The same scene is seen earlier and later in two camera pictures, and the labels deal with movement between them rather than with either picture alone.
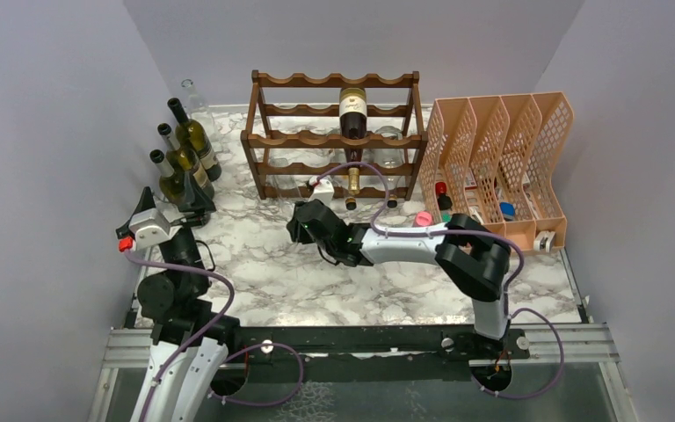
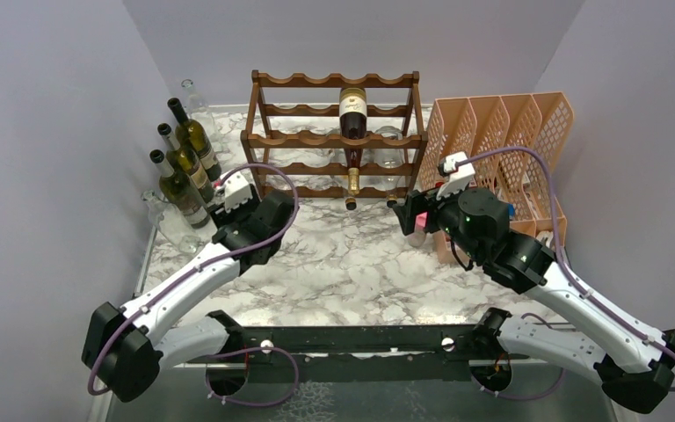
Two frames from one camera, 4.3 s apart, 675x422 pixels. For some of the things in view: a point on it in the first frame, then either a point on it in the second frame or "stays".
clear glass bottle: [198, 107] stays
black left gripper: [199, 202] to [223, 216]
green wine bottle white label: [185, 160] stays
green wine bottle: [172, 185] stays
